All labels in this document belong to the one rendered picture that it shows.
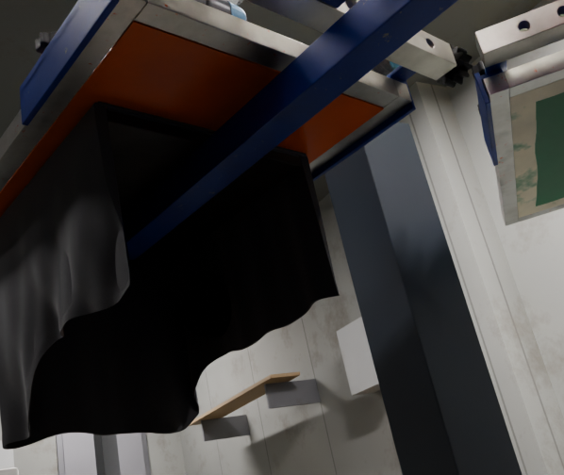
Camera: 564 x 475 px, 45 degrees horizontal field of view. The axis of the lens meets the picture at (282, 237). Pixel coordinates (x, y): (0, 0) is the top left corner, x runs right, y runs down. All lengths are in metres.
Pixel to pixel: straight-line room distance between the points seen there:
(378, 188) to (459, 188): 3.09
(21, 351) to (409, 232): 0.91
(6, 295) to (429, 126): 3.91
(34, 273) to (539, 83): 0.98
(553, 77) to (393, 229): 0.51
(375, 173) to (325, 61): 0.75
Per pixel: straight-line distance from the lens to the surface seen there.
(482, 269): 4.51
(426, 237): 1.69
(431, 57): 1.25
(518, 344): 4.48
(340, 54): 0.96
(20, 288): 1.29
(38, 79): 1.09
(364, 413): 5.99
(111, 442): 1.71
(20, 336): 1.28
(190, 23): 0.98
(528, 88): 1.38
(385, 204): 1.65
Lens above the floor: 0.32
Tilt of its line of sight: 22 degrees up
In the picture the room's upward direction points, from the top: 13 degrees counter-clockwise
